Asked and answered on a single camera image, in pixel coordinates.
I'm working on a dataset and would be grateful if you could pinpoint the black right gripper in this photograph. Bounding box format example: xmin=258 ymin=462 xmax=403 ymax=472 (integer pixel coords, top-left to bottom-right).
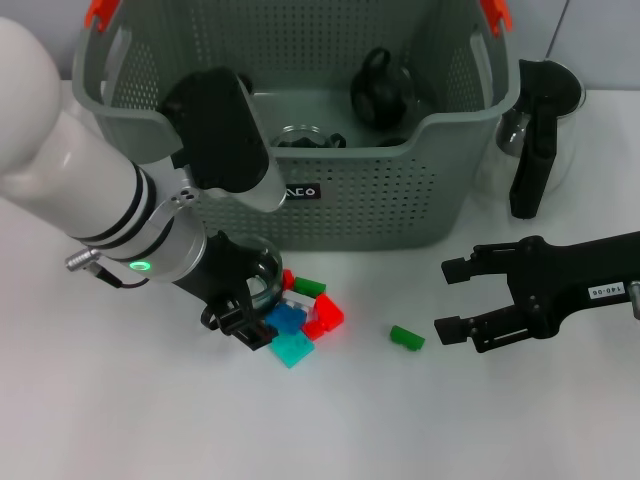
xmin=433 ymin=230 xmax=640 ymax=354

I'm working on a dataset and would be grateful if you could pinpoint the green building block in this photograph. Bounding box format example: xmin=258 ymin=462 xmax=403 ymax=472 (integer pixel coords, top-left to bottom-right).
xmin=293 ymin=276 xmax=327 ymax=297
xmin=388 ymin=324 xmax=427 ymax=353

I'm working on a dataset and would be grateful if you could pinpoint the teal building block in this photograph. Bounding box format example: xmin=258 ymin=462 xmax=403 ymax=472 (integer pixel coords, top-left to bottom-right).
xmin=271 ymin=332 xmax=316 ymax=370

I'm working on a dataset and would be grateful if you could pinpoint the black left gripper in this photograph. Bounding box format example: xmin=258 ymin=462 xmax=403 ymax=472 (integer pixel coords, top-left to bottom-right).
xmin=172 ymin=230 xmax=280 ymax=352

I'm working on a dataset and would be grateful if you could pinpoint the glass cup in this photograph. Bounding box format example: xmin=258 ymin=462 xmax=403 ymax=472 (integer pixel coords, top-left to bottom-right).
xmin=272 ymin=123 xmax=349 ymax=150

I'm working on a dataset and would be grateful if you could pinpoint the large red building block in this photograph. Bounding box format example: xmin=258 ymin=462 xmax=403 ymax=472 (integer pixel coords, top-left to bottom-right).
xmin=302 ymin=293 xmax=346 ymax=341

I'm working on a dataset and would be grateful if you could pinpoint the grey-green perforated storage basket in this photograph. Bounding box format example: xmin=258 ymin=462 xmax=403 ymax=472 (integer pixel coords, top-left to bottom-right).
xmin=72 ymin=0 xmax=519 ymax=251

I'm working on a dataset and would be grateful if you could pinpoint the blue building block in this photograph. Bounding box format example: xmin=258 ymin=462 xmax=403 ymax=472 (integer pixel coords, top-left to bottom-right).
xmin=264 ymin=305 xmax=307 ymax=335

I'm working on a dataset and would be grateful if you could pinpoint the glass pitcher black handle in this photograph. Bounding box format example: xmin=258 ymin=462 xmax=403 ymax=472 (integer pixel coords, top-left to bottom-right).
xmin=474 ymin=57 xmax=587 ymax=221

